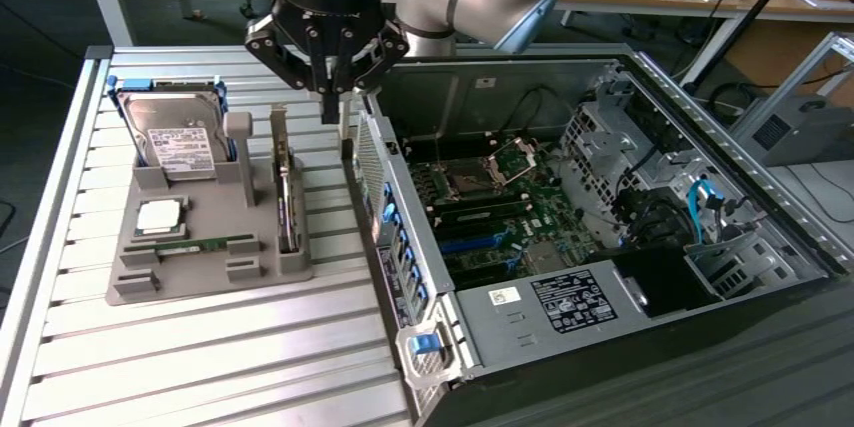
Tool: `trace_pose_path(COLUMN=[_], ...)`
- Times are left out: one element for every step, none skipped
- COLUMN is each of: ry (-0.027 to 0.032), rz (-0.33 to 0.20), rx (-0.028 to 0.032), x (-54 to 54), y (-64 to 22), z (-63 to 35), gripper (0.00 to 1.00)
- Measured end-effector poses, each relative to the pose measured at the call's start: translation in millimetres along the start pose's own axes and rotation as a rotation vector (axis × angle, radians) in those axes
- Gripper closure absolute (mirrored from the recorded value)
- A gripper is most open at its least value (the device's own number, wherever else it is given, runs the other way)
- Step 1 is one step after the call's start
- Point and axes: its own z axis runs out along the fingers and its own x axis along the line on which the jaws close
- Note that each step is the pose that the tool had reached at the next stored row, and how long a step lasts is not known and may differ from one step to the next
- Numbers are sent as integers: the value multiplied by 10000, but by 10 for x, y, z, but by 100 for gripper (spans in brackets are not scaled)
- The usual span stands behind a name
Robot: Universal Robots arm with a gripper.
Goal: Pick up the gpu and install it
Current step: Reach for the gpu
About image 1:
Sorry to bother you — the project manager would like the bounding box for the graphics card with metal bracket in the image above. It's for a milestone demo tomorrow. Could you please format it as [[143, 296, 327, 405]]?
[[268, 103, 303, 254]]

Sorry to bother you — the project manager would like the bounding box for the open grey PC case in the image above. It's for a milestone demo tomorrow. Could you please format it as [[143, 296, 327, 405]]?
[[338, 44, 846, 426]]

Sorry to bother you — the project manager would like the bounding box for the hard disk with blue carrier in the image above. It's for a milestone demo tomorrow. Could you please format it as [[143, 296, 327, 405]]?
[[104, 75, 234, 183]]

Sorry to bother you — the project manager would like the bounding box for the metal socket cover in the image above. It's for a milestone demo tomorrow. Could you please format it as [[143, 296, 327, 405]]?
[[483, 139, 539, 183]]

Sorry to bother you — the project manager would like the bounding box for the CPU socket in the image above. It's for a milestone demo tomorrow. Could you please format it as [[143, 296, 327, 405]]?
[[443, 159, 499, 196]]

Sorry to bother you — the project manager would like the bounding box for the silver CPU chip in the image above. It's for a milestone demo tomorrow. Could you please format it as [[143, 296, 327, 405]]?
[[132, 199, 192, 239]]

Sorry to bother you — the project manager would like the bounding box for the silver disk bay cage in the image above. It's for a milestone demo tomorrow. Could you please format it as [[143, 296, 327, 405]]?
[[559, 74, 693, 198]]

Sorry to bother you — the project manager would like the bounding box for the green RAM stick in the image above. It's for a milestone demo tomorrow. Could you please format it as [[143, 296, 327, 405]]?
[[152, 238, 228, 254]]

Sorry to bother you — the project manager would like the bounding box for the green motherboard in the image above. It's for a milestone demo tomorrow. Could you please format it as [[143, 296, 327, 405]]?
[[406, 141, 602, 288]]

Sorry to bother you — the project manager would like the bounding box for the blue expansion slot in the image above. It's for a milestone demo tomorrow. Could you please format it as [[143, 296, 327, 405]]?
[[439, 232, 513, 254]]

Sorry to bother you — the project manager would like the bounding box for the grey parts rack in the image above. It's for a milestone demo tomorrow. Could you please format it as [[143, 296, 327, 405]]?
[[104, 109, 316, 307]]

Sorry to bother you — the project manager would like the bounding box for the black stand pole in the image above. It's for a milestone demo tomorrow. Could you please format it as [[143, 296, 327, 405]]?
[[683, 0, 815, 93]]

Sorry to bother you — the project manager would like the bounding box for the grey power supply unit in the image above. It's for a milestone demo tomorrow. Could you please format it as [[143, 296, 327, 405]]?
[[453, 259, 653, 368]]

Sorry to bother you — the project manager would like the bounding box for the blue case latch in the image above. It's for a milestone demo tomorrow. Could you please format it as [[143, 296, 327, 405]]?
[[407, 334, 446, 356]]

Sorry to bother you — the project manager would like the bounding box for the grey computer tower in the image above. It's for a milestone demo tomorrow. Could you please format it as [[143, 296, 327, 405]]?
[[730, 94, 854, 168]]

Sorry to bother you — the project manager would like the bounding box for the grey disk bay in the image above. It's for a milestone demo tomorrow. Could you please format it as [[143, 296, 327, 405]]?
[[683, 229, 826, 301]]

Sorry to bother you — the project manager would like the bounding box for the black wire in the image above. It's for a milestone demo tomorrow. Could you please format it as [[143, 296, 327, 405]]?
[[503, 85, 562, 146]]

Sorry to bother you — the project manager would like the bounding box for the blue disk wire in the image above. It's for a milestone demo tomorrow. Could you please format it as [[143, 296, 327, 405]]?
[[683, 175, 726, 248]]

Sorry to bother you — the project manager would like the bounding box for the aluminium profile frame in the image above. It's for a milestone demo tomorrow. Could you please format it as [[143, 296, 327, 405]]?
[[766, 30, 854, 113]]

